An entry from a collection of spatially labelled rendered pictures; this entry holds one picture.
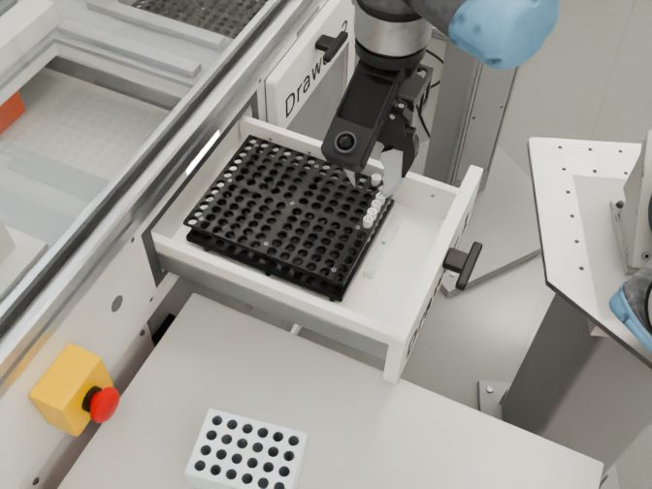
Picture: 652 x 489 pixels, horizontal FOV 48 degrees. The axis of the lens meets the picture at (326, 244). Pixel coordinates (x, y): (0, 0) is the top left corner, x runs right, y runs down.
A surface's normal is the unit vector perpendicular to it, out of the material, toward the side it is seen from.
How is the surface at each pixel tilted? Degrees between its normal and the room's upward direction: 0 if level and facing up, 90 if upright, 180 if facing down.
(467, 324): 0
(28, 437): 90
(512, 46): 89
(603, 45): 0
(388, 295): 0
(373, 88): 29
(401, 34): 90
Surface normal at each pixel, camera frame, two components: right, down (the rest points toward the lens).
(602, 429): -0.07, 0.79
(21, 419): 0.91, 0.34
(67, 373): 0.02, -0.61
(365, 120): -0.18, -0.18
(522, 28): 0.58, 0.65
